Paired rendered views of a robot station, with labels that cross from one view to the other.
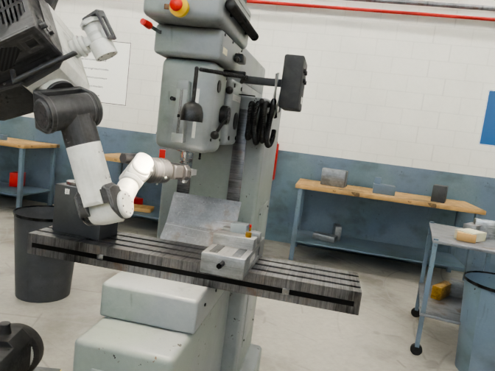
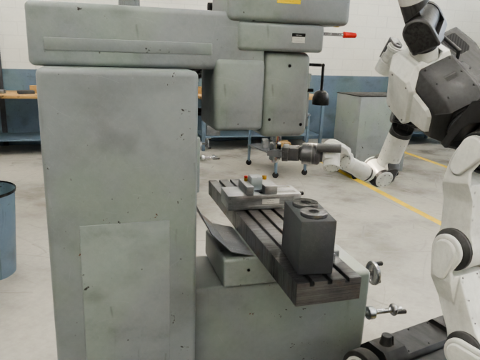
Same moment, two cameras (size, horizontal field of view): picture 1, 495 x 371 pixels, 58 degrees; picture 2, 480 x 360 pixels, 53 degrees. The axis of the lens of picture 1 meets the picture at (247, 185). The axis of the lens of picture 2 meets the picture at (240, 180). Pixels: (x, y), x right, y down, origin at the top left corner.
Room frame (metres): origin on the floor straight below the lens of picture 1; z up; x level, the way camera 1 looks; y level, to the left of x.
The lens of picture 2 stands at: (2.66, 1.89, 1.64)
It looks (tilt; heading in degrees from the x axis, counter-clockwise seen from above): 15 degrees down; 243
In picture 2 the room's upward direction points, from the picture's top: 2 degrees clockwise
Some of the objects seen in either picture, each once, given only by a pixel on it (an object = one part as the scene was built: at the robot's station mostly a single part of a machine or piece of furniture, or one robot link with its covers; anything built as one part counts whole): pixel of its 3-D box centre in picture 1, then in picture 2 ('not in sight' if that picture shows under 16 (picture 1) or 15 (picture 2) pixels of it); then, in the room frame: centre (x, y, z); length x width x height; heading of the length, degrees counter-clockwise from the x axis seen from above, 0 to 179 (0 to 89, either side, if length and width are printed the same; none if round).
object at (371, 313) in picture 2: not in sight; (385, 310); (1.16, 0.47, 0.51); 0.22 x 0.06 x 0.06; 170
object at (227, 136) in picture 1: (206, 110); (231, 92); (1.85, 0.20, 1.47); 0.24 x 0.19 x 0.26; 80
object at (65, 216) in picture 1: (86, 207); (307, 233); (1.74, 0.62, 1.03); 0.22 x 0.12 x 0.20; 73
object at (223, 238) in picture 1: (235, 240); (266, 186); (1.56, 0.02, 1.02); 0.15 x 0.06 x 0.04; 78
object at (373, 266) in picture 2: not in sight; (366, 273); (1.17, 0.32, 0.63); 0.16 x 0.12 x 0.12; 170
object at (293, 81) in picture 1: (295, 85); not in sight; (1.90, -0.14, 1.62); 0.20 x 0.09 x 0.21; 170
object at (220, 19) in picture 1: (203, 12); (279, 1); (1.67, 0.24, 1.81); 0.47 x 0.26 x 0.16; 170
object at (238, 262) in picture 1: (235, 247); (260, 193); (1.59, 0.01, 0.98); 0.35 x 0.15 x 0.11; 168
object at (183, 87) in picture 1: (181, 111); (303, 99); (1.55, 0.26, 1.45); 0.04 x 0.04 x 0.21; 80
